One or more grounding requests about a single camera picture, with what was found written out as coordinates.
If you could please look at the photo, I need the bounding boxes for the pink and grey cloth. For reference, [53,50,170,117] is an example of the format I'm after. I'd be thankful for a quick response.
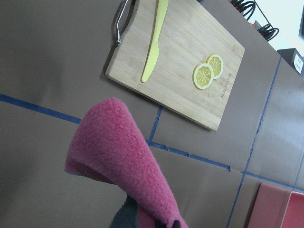
[65,98,187,228]

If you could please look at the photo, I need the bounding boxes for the bamboo cutting board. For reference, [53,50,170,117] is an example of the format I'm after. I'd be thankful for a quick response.
[105,0,245,131]

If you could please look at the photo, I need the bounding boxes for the orange black connector block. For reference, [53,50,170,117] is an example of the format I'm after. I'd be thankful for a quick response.
[229,0,256,20]
[252,21,279,42]

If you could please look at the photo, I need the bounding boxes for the lemon slice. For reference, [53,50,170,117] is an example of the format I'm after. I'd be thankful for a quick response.
[192,63,214,90]
[206,54,224,79]

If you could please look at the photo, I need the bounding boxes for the black box with label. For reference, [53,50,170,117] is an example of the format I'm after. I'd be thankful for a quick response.
[277,48,304,77]

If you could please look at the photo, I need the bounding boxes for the pink plastic bin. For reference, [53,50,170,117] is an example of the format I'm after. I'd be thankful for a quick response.
[246,183,304,228]

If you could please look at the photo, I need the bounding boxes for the yellow plastic knife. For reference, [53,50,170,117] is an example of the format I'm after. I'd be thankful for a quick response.
[141,0,169,83]

